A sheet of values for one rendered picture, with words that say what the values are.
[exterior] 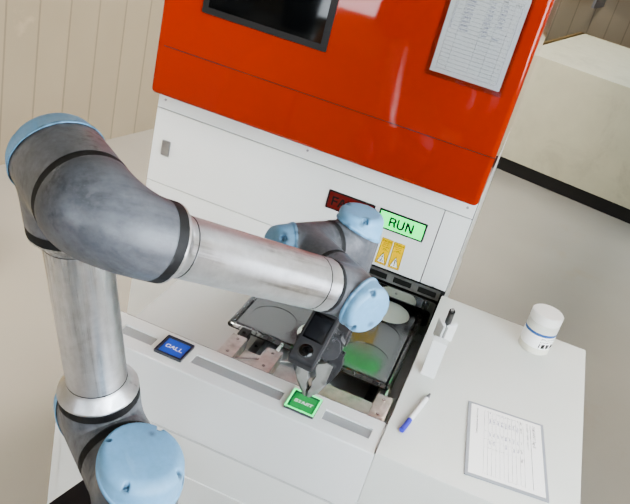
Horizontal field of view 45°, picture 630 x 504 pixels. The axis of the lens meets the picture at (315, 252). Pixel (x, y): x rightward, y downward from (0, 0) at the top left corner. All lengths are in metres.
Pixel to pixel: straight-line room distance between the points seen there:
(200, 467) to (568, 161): 4.76
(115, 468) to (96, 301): 0.22
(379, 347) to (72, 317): 0.86
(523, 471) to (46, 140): 0.96
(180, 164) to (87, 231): 1.17
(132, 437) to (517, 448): 0.71
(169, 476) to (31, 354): 1.94
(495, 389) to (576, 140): 4.39
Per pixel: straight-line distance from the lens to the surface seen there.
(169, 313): 1.79
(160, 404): 1.47
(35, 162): 0.89
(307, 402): 1.39
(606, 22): 9.56
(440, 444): 1.41
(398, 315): 1.85
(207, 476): 1.52
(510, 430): 1.51
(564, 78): 5.85
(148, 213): 0.82
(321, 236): 1.13
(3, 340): 3.03
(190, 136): 1.94
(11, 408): 2.75
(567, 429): 1.60
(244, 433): 1.42
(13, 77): 4.18
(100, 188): 0.82
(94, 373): 1.09
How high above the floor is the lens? 1.82
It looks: 27 degrees down
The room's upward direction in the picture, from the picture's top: 15 degrees clockwise
